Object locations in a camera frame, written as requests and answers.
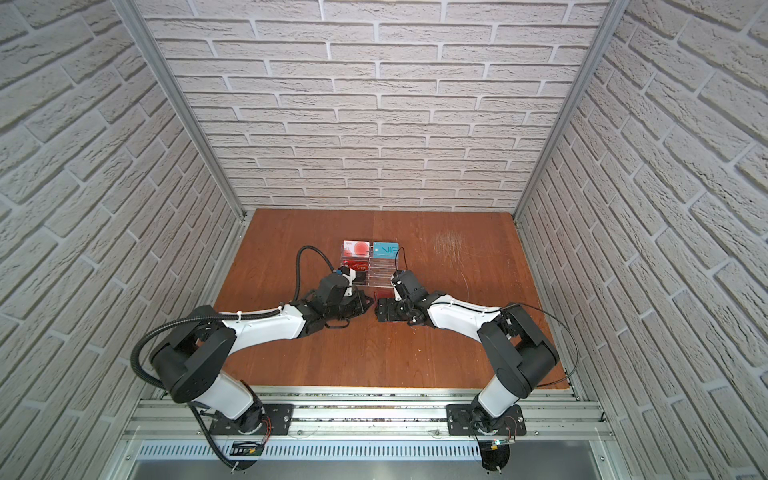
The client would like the clear acrylic card display stand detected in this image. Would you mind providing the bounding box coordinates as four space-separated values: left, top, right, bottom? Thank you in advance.
341 241 398 288

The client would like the red leather card wallet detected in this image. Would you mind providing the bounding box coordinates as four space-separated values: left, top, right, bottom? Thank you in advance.
374 289 394 301

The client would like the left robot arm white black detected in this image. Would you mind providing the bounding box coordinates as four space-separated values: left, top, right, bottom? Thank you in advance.
132 267 374 432

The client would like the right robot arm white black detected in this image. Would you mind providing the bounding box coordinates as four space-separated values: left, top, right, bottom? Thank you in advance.
376 270 559 430

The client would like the red VIP card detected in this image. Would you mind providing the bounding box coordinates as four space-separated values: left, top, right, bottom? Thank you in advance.
342 258 369 272

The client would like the white red circle card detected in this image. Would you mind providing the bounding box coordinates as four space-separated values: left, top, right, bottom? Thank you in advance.
342 240 371 258

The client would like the teal VIP card in stand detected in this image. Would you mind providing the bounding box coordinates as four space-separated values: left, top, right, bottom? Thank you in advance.
373 242 400 260

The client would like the small circuit board left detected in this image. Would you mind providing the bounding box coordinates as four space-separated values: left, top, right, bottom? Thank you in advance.
230 441 265 457

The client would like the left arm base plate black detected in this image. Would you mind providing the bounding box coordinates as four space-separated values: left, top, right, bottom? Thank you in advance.
209 403 294 437

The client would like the aluminium mounting rail frame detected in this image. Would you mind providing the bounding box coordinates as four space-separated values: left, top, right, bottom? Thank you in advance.
103 386 629 479

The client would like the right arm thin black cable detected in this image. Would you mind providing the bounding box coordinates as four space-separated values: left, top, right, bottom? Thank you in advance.
394 245 580 388

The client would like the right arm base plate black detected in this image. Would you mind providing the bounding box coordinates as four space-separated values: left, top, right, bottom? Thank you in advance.
445 404 527 438

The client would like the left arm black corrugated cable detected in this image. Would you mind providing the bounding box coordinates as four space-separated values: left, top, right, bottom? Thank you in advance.
130 245 337 391

